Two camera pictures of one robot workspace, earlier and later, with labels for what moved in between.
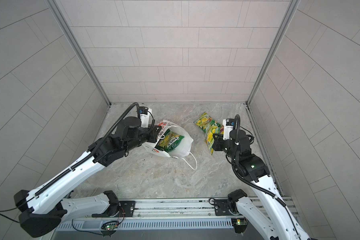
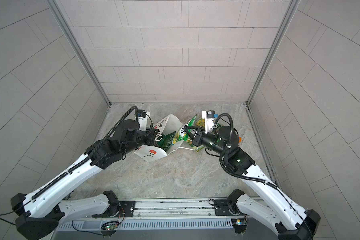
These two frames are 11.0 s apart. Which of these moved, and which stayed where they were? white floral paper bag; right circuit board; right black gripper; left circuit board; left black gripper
Moved: right black gripper; white floral paper bag
Stayed: left circuit board; right circuit board; left black gripper
